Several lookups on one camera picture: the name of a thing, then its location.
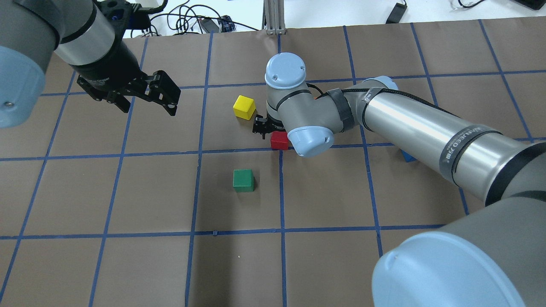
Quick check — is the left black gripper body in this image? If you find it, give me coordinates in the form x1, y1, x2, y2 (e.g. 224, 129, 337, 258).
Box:
76, 55, 181, 106

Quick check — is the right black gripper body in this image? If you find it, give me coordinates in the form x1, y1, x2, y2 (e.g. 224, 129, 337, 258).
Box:
252, 115, 284, 134

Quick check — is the red wooden block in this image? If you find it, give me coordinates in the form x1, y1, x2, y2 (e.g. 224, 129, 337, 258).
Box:
270, 131, 289, 151

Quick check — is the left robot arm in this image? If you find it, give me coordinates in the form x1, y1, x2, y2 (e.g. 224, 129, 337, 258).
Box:
0, 0, 181, 128

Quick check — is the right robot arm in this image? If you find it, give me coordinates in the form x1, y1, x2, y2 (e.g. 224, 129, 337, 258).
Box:
252, 52, 546, 307

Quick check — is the yellow wooden block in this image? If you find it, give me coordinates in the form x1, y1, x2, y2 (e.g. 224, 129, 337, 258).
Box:
232, 95, 256, 121

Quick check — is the green wooden block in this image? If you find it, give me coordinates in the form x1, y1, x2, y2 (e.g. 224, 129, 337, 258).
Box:
232, 169, 254, 193

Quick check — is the blue wooden block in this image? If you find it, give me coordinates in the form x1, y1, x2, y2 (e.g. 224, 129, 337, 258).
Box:
401, 150, 417, 163

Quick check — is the black power adapter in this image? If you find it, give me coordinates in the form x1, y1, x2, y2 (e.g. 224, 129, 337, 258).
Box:
385, 2, 408, 24

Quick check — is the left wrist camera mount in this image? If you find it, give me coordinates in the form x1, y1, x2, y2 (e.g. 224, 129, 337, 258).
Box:
93, 0, 168, 31

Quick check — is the aluminium frame post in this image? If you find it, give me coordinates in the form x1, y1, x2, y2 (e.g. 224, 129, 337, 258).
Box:
262, 0, 286, 35

